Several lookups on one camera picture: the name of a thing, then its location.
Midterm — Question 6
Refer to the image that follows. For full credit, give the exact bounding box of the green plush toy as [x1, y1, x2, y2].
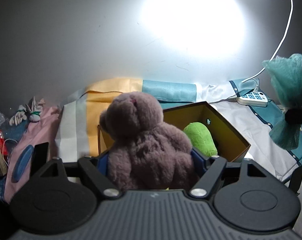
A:
[183, 122, 218, 157]

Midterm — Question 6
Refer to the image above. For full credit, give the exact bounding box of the teal mesh bath sponge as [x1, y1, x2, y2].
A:
[262, 54, 302, 150]

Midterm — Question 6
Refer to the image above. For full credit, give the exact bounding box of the brown plush teddy bear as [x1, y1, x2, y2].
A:
[99, 92, 197, 191]

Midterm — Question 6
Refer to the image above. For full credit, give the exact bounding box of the black cardboard shoe box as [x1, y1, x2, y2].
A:
[97, 102, 250, 162]

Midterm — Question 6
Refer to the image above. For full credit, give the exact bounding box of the white power strip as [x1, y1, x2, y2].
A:
[236, 91, 268, 107]

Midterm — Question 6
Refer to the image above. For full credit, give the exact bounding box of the black smartphone on pillow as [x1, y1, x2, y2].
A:
[30, 142, 49, 178]

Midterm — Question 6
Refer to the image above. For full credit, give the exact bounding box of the pink patterned pillow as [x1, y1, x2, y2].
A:
[4, 107, 60, 203]

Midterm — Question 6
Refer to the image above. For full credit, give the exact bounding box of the white power cable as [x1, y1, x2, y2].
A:
[240, 0, 294, 91]

